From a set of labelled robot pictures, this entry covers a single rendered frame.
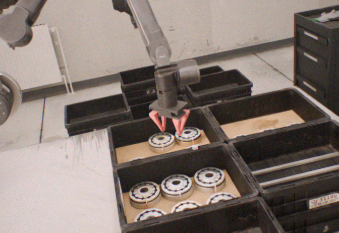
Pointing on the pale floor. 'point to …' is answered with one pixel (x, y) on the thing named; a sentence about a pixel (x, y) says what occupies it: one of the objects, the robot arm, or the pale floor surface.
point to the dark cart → (317, 56)
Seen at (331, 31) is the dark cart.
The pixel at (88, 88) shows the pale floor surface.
